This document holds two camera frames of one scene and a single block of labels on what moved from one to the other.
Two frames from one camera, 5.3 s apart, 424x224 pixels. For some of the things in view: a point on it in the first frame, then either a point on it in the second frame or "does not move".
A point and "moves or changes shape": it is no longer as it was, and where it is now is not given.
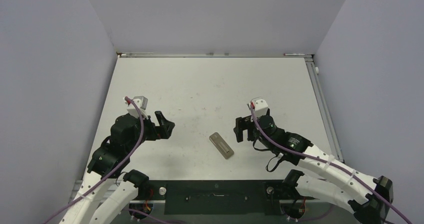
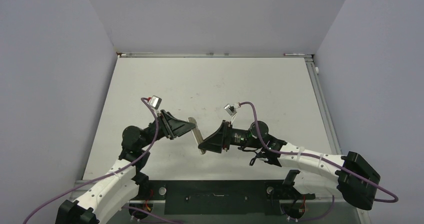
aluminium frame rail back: x=164 y=54 does not move
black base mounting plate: x=223 y=197 does not move
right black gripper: x=242 y=124 → x=221 y=138
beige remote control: x=217 y=140 moves or changes shape
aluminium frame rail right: x=325 y=107 does not move
